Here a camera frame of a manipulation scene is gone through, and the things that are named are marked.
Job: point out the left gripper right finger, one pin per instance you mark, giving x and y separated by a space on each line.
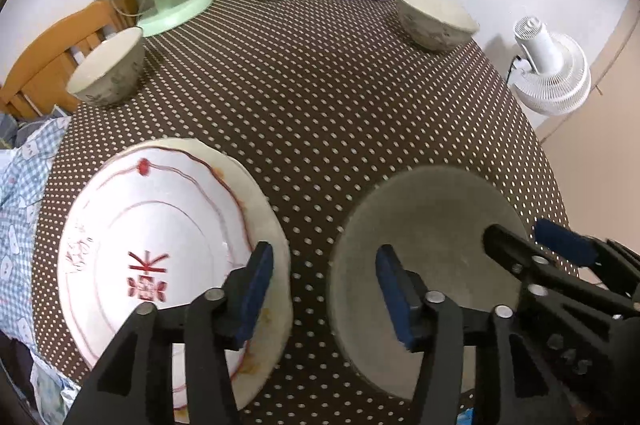
513 385

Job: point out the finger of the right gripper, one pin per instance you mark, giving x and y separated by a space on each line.
517 256
616 266

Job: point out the brown polka dot tablecloth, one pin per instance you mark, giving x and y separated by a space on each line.
320 100

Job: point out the blue checked bedding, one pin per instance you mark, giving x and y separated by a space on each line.
43 394

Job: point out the round yellow floral plate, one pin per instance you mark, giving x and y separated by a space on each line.
250 367

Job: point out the red patterned white plate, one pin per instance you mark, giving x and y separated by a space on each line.
156 224

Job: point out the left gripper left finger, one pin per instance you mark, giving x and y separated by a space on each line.
132 381

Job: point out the grey floral bowl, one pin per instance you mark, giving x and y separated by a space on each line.
110 72

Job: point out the white fan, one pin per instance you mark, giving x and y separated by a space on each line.
552 76

